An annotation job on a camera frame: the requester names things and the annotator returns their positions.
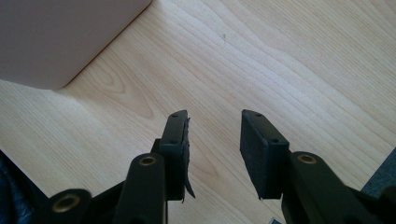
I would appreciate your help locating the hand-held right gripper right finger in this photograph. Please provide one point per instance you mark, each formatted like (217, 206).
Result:
(260, 155)

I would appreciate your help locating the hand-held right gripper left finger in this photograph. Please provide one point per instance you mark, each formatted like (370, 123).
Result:
(175, 155)

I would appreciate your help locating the dark cloth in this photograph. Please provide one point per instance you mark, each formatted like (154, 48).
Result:
(14, 193)

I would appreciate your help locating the pale pink box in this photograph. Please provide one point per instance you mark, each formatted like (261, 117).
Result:
(53, 37)

